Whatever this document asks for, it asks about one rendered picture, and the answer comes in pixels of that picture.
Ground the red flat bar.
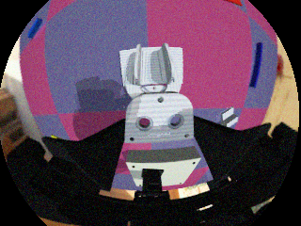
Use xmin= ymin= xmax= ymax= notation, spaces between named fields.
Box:
xmin=227 ymin=0 xmax=242 ymax=7

